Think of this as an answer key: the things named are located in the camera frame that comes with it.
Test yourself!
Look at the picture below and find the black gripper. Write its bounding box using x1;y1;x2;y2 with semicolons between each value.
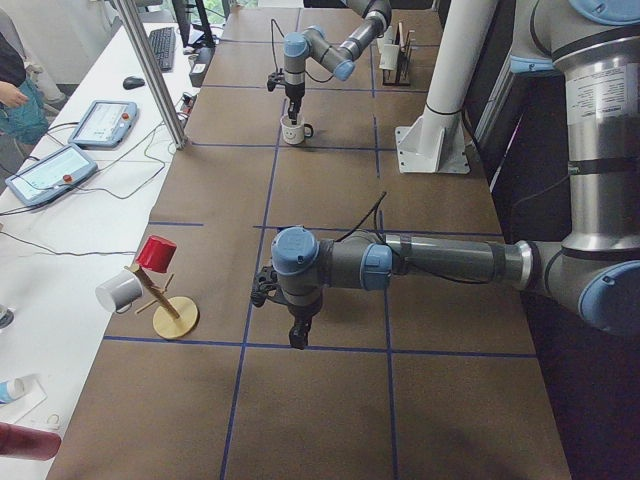
285;82;305;124
285;293;320;349

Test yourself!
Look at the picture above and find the white smiley face mug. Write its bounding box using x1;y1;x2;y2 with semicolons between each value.
280;114;314;146

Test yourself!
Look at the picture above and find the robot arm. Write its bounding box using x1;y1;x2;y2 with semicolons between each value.
251;1;639;349
268;0;392;125

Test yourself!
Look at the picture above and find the white ribbed cup on rack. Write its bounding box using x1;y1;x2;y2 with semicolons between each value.
379;44;400;71

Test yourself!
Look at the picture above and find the red cup on tree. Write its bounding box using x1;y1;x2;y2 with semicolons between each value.
136;235;177;273

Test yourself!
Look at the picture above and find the white cup on tree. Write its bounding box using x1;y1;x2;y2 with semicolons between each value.
95;269;143;313

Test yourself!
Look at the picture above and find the wooden mug tree stand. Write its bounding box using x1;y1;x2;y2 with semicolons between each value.
126;264;199;340

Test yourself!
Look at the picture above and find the wooden rod on rack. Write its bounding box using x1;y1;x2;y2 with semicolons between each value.
396;21;406;76

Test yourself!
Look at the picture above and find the black keyboard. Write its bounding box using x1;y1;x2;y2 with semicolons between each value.
148;27;176;72

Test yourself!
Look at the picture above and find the black computer mouse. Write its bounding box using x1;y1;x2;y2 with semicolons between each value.
122;76;146;90

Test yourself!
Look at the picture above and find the far teach pendant tablet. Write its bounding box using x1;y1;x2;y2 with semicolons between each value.
68;100;138;150

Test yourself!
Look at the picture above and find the teach pendant tablet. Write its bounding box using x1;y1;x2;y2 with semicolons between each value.
68;100;138;150
5;145;98;206

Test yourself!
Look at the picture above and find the near teach pendant tablet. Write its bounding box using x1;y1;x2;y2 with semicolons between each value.
5;145;98;206

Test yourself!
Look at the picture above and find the person at desk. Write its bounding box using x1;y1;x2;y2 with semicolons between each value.
1;10;49;153

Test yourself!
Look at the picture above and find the small lying bottle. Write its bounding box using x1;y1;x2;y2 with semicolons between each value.
0;378;26;405

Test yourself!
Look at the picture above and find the red thermos bottle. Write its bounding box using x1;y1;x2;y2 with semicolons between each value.
1;423;62;461

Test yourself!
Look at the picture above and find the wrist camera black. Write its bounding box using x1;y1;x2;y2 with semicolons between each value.
266;70;286;92
250;266;285;308

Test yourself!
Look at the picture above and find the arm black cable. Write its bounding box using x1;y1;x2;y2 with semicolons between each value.
269;18;341;84
335;189;494;285

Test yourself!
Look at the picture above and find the black wire cup rack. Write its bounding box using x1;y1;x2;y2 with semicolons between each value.
378;29;415;86

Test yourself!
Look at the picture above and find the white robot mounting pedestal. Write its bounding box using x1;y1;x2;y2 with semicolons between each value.
395;0;498;174

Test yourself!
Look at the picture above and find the aluminium frame post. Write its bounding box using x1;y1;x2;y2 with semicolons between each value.
114;0;187;150

